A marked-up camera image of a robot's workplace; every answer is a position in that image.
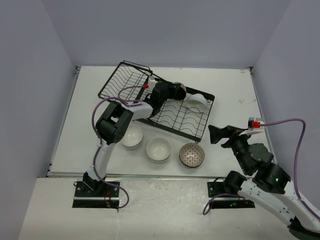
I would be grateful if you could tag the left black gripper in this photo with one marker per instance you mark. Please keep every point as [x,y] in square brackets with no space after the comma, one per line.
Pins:
[171,88]

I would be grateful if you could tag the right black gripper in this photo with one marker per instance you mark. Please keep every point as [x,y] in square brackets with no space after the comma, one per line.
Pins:
[229,131]

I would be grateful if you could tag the black glazed tan bowl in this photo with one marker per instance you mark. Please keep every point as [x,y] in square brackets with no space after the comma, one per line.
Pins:
[183,88]

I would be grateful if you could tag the white bowl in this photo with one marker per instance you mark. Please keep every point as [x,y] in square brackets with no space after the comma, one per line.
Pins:
[133,137]
[132,148]
[197,102]

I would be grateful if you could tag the plain tan bowl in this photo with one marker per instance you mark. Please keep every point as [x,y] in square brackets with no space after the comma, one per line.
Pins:
[158,148]

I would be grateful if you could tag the tan bowl with leaf motif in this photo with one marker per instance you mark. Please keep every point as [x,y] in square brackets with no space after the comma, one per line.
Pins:
[159,161]

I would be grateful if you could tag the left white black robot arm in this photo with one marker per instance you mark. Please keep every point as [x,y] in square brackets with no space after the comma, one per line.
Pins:
[111,118]

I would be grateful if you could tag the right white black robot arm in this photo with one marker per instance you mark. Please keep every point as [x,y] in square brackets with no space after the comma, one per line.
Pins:
[266,183]

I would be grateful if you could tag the red patterned bowl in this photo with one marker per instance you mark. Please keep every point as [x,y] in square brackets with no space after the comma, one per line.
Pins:
[191,155]

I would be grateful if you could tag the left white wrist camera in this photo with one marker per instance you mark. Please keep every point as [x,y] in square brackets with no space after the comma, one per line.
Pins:
[150,83]

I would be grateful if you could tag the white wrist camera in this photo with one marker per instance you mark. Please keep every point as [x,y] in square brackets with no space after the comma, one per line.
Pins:
[254,126]
[150,83]

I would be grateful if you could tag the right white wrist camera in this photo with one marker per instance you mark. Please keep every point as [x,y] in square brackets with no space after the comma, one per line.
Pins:
[254,126]

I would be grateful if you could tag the black wire dish rack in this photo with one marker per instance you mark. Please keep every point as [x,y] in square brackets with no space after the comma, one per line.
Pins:
[174,115]

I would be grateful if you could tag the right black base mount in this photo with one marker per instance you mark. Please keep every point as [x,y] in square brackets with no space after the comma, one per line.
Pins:
[225,200]

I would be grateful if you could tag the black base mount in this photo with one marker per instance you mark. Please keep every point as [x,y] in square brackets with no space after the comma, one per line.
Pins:
[225,200]
[104,197]

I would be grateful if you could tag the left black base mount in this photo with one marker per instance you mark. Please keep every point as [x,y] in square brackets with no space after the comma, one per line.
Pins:
[104,197]

